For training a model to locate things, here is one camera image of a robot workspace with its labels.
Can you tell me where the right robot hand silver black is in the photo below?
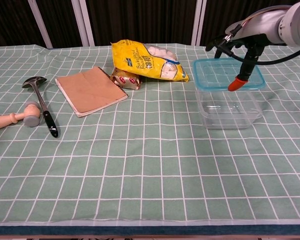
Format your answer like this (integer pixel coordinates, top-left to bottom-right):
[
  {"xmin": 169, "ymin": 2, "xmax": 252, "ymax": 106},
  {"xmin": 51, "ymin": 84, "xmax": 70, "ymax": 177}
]
[{"xmin": 205, "ymin": 5, "xmax": 289, "ymax": 93}]

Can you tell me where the blue transparent container lid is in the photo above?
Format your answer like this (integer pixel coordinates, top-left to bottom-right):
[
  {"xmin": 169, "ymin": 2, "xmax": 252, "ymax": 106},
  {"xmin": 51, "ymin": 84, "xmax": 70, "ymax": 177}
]
[{"xmin": 192, "ymin": 57, "xmax": 266, "ymax": 92}]

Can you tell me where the clear plastic container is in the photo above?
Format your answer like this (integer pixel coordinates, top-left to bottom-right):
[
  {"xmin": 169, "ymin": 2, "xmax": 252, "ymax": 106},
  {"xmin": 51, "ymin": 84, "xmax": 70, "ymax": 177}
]
[{"xmin": 195, "ymin": 87, "xmax": 264, "ymax": 130}]

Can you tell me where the black pleated curtain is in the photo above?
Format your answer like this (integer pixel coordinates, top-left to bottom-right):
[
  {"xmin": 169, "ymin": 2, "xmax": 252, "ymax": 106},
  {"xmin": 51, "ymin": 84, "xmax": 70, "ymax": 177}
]
[{"xmin": 0, "ymin": 0, "xmax": 300, "ymax": 48}]

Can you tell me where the yellow marshmallow bag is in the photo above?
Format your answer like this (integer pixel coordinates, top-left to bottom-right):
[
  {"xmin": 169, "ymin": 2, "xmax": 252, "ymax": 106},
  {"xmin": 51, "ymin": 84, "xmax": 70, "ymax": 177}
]
[{"xmin": 111, "ymin": 39, "xmax": 190, "ymax": 83}]

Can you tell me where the gold foil snack packet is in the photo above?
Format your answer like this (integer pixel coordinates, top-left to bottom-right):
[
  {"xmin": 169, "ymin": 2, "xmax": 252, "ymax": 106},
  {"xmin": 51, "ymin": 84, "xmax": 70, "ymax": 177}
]
[{"xmin": 109, "ymin": 67, "xmax": 143, "ymax": 90}]

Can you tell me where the brown spiral notebook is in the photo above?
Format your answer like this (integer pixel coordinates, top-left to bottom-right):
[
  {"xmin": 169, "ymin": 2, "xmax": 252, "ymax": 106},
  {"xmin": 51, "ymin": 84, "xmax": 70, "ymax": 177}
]
[{"xmin": 54, "ymin": 66, "xmax": 129, "ymax": 118}]

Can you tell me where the green checked tablecloth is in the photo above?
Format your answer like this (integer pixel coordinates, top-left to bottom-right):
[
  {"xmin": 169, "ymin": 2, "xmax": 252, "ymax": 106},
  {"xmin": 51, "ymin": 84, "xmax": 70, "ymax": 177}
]
[{"xmin": 0, "ymin": 44, "xmax": 300, "ymax": 227}]

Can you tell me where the wooden mallet with grey head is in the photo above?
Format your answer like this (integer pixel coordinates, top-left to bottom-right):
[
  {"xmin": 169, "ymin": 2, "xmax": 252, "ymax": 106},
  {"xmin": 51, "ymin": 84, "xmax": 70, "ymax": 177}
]
[{"xmin": 0, "ymin": 101, "xmax": 42, "ymax": 131}]

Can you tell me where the wide white frame post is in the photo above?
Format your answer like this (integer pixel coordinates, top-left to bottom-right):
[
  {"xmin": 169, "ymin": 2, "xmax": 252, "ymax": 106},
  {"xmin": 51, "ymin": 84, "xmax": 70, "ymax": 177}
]
[
  {"xmin": 191, "ymin": 0, "xmax": 207, "ymax": 46},
  {"xmin": 71, "ymin": 0, "xmax": 95, "ymax": 47}
]

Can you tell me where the slim white frame post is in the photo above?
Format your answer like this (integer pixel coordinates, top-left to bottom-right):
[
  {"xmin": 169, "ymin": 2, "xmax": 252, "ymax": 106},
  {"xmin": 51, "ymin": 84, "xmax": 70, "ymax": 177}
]
[{"xmin": 27, "ymin": 0, "xmax": 53, "ymax": 49}]

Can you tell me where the metal ladle with black handle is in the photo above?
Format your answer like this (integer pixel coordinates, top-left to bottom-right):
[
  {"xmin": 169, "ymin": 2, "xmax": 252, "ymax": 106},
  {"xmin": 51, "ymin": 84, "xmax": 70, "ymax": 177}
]
[{"xmin": 21, "ymin": 76, "xmax": 59, "ymax": 138}]

